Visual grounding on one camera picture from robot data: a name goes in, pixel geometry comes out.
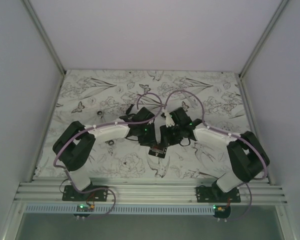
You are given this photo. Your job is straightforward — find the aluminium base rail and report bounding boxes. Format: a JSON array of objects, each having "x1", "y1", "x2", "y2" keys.
[{"x1": 14, "y1": 180, "x2": 288, "y2": 206}]

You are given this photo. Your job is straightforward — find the silver ratchet wrench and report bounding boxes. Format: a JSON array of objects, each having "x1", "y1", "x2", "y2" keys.
[{"x1": 97, "y1": 110, "x2": 104, "y2": 119}]

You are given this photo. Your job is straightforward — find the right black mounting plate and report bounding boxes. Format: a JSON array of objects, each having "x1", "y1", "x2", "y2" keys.
[{"x1": 195, "y1": 184, "x2": 241, "y2": 203}]

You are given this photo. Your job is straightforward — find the aluminium frame post left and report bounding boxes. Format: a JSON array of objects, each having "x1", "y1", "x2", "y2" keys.
[{"x1": 21, "y1": 0, "x2": 67, "y2": 76}]

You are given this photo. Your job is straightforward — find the white slotted cable duct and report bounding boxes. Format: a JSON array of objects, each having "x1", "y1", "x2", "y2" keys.
[{"x1": 24, "y1": 203, "x2": 214, "y2": 216}]

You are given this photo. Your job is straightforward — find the right controller board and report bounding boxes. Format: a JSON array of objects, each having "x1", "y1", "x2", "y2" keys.
[{"x1": 213, "y1": 205, "x2": 231, "y2": 223}]

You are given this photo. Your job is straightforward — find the aluminium frame post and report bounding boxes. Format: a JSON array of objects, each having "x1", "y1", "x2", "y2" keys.
[
  {"x1": 238, "y1": 0, "x2": 291, "y2": 79},
  {"x1": 21, "y1": 0, "x2": 67, "y2": 76}
]

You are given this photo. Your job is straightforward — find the aluminium frame post right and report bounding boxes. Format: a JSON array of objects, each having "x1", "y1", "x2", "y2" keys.
[{"x1": 238, "y1": 0, "x2": 291, "y2": 79}]

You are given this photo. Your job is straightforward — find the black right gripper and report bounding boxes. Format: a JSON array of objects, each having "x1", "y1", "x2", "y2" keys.
[{"x1": 159, "y1": 123, "x2": 183, "y2": 149}]

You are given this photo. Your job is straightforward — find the controller board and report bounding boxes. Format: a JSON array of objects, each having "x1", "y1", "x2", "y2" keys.
[
  {"x1": 213, "y1": 205, "x2": 231, "y2": 223},
  {"x1": 73, "y1": 204, "x2": 94, "y2": 220}
]

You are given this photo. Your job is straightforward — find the black fuse box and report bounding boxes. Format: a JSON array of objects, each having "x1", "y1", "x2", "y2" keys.
[{"x1": 148, "y1": 145, "x2": 167, "y2": 159}]

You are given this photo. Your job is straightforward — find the clear plastic fuse box cover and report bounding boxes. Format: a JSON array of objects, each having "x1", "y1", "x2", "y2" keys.
[{"x1": 151, "y1": 146, "x2": 166, "y2": 154}]

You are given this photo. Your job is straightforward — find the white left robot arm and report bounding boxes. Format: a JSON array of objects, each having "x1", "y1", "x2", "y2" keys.
[{"x1": 52, "y1": 107, "x2": 156, "y2": 201}]

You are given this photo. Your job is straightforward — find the left controller board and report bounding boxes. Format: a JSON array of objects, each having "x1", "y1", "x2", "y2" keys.
[{"x1": 73, "y1": 204, "x2": 94, "y2": 220}]

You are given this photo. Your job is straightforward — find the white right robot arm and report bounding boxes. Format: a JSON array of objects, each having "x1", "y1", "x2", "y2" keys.
[{"x1": 160, "y1": 108, "x2": 270, "y2": 203}]

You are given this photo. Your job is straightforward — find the black mounting plate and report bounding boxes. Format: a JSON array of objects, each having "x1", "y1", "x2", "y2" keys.
[
  {"x1": 62, "y1": 184, "x2": 108, "y2": 202},
  {"x1": 195, "y1": 184, "x2": 241, "y2": 203}
]

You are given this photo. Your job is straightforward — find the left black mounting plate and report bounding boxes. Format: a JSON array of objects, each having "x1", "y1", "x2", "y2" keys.
[{"x1": 62, "y1": 184, "x2": 108, "y2": 202}]

